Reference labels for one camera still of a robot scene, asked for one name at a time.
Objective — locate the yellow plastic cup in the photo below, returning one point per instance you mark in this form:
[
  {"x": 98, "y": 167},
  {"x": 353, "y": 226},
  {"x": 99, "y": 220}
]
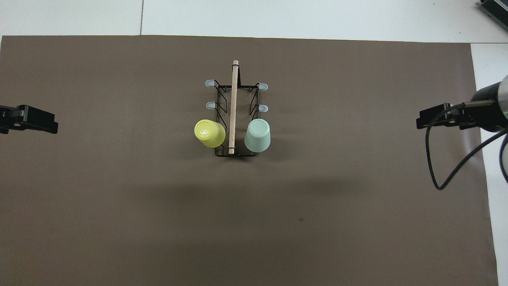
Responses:
[{"x": 208, "y": 133}]

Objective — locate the light green plastic cup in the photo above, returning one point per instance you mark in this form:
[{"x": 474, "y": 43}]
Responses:
[{"x": 258, "y": 135}]

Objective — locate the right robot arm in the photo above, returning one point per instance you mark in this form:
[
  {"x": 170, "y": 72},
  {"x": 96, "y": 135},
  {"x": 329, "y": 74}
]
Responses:
[{"x": 505, "y": 93}]

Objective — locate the dark grey ribbed device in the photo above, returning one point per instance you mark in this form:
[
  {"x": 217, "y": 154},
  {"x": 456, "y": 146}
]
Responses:
[{"x": 496, "y": 8}]

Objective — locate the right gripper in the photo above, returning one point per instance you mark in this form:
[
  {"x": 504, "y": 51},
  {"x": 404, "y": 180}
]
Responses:
[{"x": 486, "y": 115}]

